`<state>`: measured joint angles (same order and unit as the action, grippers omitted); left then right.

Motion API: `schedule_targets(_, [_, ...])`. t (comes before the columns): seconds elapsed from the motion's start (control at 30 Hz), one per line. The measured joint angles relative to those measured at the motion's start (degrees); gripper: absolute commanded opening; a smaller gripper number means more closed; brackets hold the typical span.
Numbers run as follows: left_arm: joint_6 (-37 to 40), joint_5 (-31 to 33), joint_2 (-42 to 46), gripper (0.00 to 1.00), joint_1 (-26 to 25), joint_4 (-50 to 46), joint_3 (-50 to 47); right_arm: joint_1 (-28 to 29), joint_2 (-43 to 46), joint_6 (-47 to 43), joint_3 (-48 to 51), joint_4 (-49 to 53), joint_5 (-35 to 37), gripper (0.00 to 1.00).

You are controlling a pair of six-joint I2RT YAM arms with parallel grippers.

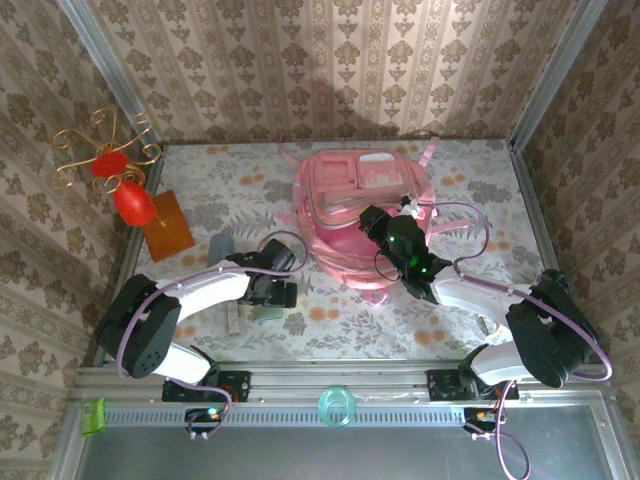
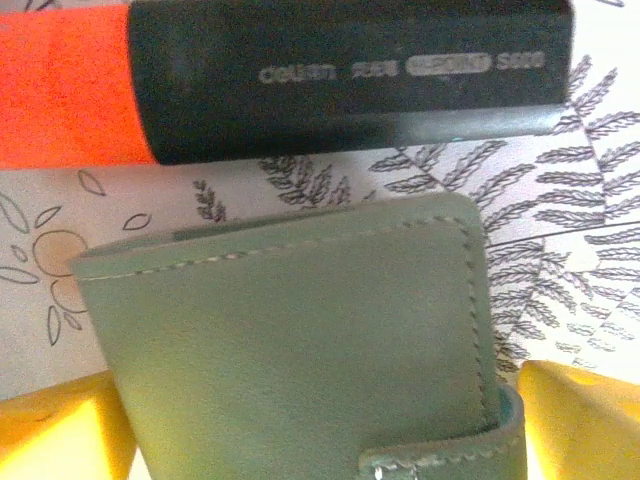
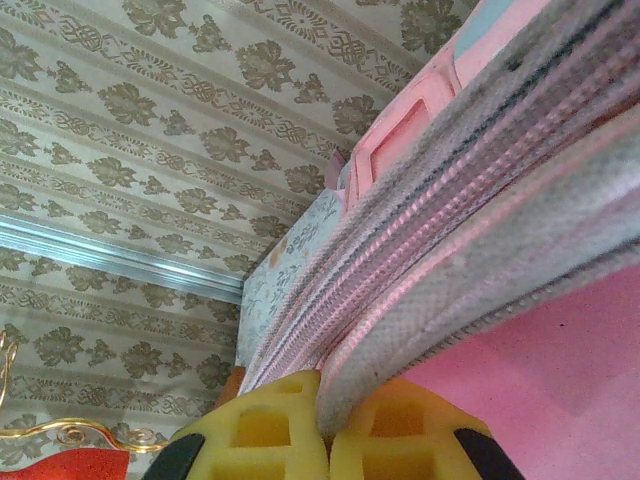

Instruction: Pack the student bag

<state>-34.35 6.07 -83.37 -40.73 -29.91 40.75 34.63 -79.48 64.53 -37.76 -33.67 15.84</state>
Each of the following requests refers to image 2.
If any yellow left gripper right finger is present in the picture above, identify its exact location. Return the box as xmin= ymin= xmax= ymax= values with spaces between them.
xmin=517 ymin=359 xmax=640 ymax=480

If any green leather wallet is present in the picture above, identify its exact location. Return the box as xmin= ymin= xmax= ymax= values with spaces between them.
xmin=69 ymin=192 xmax=529 ymax=480

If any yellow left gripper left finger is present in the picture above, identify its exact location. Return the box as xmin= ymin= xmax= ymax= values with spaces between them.
xmin=0 ymin=369 xmax=139 ymax=480

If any orange black marker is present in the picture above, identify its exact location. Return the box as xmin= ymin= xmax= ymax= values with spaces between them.
xmin=0 ymin=0 xmax=574 ymax=167

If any floral white tablecloth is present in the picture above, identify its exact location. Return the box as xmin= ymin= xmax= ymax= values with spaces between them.
xmin=0 ymin=0 xmax=640 ymax=480

